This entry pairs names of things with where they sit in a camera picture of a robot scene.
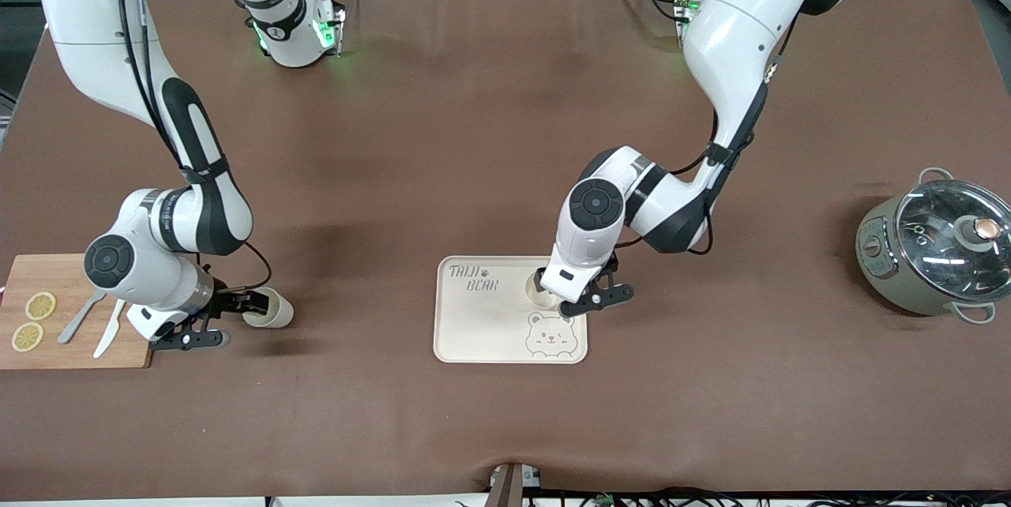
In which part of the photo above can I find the white IKEA cup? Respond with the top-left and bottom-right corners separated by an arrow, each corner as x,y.
242,287 -> 295,329
526,270 -> 566,310

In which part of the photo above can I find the beige bear print tray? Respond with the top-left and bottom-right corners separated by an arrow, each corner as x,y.
433,256 -> 588,365

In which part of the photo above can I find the white plastic knife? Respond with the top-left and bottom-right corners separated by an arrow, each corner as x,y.
93,300 -> 127,359

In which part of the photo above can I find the grey plastic knife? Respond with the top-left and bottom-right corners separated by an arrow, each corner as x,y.
58,290 -> 107,345

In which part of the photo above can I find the brown table cover sheet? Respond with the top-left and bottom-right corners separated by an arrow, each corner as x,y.
0,0 -> 1011,501

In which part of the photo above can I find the wooden cutting board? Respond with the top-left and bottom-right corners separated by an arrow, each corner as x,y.
0,254 -> 152,370

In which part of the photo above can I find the grey electric cooking pot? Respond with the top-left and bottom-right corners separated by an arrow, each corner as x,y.
855,167 -> 1011,325

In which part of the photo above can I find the glass pot lid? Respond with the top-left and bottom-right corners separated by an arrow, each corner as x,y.
895,182 -> 1011,304

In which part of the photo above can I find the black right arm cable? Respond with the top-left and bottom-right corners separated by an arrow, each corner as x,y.
115,0 -> 274,310

